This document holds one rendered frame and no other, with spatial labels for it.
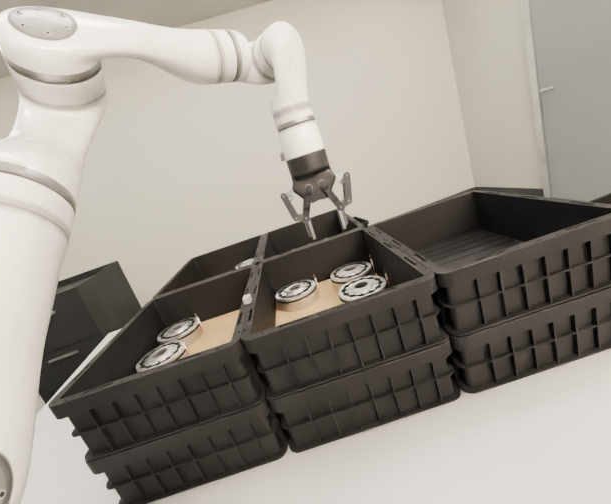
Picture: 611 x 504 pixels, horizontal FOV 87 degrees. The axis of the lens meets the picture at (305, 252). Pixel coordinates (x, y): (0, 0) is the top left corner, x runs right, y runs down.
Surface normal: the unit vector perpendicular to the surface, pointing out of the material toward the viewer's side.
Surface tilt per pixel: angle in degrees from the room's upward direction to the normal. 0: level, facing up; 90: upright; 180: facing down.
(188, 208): 90
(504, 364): 90
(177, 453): 90
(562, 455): 0
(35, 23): 59
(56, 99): 139
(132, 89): 90
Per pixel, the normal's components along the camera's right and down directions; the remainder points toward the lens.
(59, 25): 0.39, -0.48
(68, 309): 0.18, 0.22
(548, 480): -0.31, -0.91
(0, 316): 0.87, -0.36
